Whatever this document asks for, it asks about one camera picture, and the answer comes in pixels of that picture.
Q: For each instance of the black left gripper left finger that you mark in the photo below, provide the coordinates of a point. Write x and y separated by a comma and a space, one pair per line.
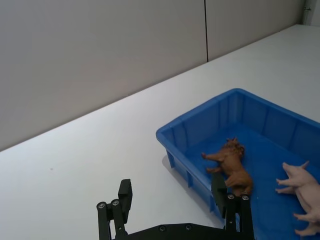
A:
122, 207

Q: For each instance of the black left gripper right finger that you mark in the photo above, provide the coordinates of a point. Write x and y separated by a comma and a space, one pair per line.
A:
233, 212

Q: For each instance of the brown toy lion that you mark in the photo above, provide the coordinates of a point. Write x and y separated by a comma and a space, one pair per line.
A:
231, 166

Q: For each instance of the blue plastic bin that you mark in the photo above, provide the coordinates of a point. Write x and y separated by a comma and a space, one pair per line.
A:
250, 147

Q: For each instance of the pink toy pig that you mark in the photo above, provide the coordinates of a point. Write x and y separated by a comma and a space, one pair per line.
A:
303, 192

